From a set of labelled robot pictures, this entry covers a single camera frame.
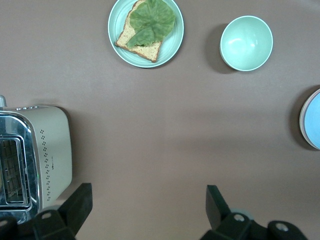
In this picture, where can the brown table cover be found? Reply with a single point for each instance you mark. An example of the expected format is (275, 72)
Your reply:
(160, 125)

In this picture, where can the beige chrome toaster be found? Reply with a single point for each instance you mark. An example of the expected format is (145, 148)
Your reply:
(55, 140)

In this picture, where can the green bowl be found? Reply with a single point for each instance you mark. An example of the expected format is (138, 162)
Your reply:
(246, 42)

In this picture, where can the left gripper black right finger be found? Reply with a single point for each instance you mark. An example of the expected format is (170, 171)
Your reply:
(221, 220)

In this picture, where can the bread slice under lettuce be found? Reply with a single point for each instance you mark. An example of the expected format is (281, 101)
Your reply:
(145, 51)

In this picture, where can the green lettuce leaf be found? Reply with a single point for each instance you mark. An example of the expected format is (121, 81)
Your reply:
(150, 22)

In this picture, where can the beige plate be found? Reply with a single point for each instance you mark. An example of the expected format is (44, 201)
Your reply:
(300, 120)

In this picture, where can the green plate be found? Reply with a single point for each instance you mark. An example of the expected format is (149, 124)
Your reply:
(175, 37)

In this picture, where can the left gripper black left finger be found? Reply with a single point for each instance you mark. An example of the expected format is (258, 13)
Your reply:
(67, 217)

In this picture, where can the blue plate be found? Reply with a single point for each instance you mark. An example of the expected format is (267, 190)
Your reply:
(315, 122)

